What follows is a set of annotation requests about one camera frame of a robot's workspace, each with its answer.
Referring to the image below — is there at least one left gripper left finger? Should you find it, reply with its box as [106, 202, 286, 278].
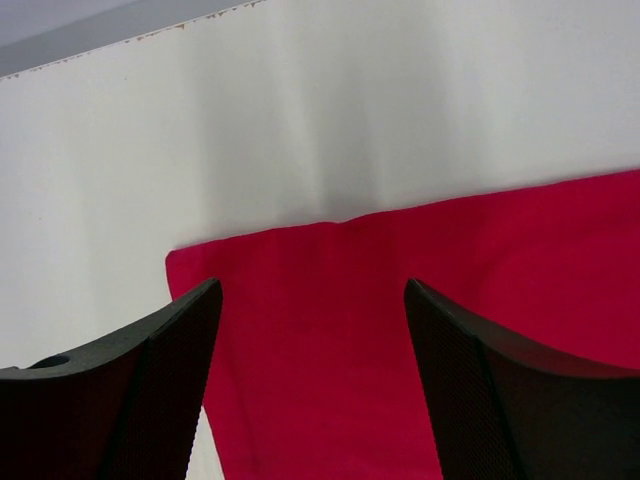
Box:
[1, 279, 223, 479]

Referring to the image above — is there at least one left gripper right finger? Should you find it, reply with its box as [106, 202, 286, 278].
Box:
[404, 279, 639, 479]

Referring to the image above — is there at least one crimson red t shirt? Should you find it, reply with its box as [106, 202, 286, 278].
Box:
[166, 171, 639, 479]

